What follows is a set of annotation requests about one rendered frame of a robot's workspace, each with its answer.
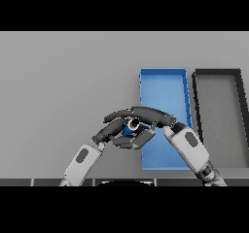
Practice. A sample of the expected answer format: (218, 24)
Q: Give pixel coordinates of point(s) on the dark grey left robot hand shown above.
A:
(110, 131)

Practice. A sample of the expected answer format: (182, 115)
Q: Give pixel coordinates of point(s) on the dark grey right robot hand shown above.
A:
(152, 114)

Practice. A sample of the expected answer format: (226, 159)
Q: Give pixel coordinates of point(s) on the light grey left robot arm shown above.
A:
(81, 162)

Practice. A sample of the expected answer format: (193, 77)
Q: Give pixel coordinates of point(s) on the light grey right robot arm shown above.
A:
(191, 146)

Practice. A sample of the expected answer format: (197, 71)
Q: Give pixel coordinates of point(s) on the blue bin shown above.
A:
(162, 91)

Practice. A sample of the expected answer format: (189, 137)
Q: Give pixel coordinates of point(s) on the dark grey bin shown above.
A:
(220, 120)

